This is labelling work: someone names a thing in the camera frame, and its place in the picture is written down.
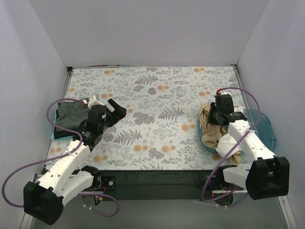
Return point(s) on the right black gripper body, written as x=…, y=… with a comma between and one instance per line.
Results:
x=212, y=117

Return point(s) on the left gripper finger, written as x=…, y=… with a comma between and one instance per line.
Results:
x=113, y=104
x=118, y=114

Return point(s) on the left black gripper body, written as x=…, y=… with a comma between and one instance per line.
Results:
x=112, y=114

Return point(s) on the tan t shirt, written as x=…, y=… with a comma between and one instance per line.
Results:
x=210, y=133

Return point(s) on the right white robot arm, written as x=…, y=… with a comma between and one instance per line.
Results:
x=268, y=176

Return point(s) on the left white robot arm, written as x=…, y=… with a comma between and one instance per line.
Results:
x=81, y=145

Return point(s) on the dark grey folded t shirt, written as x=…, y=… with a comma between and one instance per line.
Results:
x=76, y=108

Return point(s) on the white t shirt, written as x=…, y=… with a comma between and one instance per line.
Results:
x=226, y=142

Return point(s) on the black folded t shirt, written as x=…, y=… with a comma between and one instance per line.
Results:
x=76, y=121

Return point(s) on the teal plastic basket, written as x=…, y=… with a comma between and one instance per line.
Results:
x=263, y=130

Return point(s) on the floral table cloth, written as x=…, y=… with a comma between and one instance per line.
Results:
x=163, y=106

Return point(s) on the teal folded t shirt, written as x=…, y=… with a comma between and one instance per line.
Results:
x=63, y=120

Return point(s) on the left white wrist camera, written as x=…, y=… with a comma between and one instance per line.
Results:
x=91, y=101

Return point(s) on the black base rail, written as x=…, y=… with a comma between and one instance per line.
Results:
x=125, y=185

